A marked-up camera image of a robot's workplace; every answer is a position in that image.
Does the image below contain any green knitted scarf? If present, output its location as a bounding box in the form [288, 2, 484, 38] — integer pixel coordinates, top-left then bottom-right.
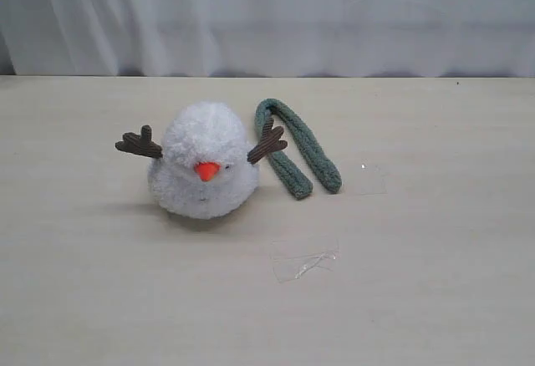
[247, 98, 343, 200]

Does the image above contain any white fluffy snowman toy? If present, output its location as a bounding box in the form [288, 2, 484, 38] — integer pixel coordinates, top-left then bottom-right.
[115, 101, 288, 220]

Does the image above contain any clear tape piece near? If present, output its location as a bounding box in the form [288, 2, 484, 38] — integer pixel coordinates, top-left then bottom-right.
[269, 236, 339, 283]

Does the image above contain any clear tape piece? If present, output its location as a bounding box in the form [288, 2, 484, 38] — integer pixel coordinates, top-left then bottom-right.
[269, 236, 339, 283]
[343, 162, 387, 196]

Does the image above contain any clear tape piece far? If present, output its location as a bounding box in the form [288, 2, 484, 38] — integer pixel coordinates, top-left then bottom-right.
[343, 162, 387, 196]

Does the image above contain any white backdrop curtain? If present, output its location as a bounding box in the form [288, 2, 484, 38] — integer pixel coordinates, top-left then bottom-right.
[1, 0, 534, 77]

